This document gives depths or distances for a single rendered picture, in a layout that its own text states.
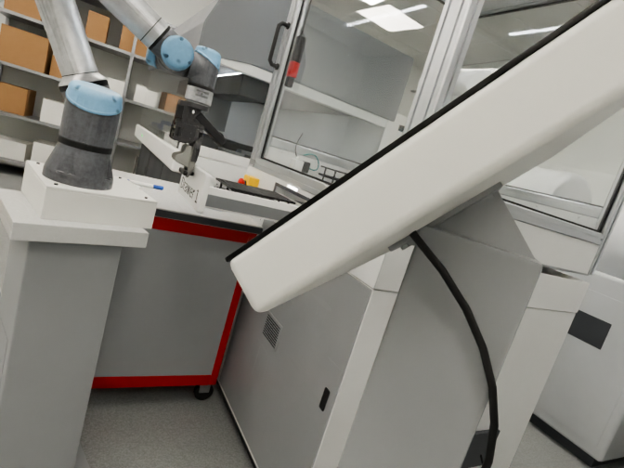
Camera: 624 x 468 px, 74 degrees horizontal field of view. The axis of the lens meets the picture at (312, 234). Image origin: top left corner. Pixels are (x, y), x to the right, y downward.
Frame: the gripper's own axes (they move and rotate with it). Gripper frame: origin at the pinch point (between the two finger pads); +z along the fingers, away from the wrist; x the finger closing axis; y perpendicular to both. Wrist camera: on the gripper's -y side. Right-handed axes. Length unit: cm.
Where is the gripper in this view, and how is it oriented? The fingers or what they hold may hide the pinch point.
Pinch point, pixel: (188, 172)
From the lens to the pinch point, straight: 130.8
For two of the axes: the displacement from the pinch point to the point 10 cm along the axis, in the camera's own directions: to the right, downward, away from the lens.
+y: -8.4, -1.5, -5.1
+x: 4.6, 2.9, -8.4
